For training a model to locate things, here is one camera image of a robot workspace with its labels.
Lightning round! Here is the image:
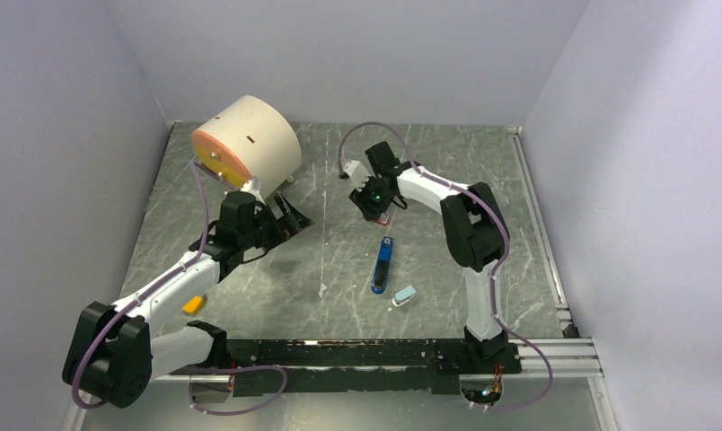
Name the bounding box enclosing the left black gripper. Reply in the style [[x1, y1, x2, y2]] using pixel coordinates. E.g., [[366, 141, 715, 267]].
[[238, 191, 312, 251]]

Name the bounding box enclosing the light blue small stapler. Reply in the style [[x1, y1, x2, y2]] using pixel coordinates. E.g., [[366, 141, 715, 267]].
[[392, 285, 418, 307]]

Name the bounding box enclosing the red white staple box sleeve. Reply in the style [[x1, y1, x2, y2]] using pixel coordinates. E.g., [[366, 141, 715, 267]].
[[374, 212, 392, 226]]

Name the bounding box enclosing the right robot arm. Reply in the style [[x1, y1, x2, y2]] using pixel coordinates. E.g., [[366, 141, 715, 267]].
[[339, 142, 509, 372]]

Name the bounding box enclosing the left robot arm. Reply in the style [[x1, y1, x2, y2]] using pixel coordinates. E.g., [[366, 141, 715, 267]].
[[62, 191, 313, 409]]

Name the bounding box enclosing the cream round drawer cabinet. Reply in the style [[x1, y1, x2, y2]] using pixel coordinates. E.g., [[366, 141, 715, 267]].
[[191, 95, 302, 198]]

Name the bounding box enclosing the orange yellow small block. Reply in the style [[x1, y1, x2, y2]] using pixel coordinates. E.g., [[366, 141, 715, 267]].
[[181, 295, 207, 316]]

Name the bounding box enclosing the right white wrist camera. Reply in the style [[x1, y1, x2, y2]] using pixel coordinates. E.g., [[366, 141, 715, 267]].
[[340, 160, 372, 191]]

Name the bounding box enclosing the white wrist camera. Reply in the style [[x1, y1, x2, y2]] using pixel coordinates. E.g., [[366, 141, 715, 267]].
[[340, 160, 372, 191], [239, 177, 266, 204]]

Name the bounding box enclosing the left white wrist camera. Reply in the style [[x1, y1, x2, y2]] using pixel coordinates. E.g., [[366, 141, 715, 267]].
[[239, 177, 266, 204]]

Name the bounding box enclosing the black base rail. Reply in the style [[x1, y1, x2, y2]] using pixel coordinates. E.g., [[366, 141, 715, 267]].
[[183, 339, 522, 397]]

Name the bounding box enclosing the aluminium frame rail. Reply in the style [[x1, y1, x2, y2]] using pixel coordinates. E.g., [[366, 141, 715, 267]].
[[506, 126, 602, 377]]

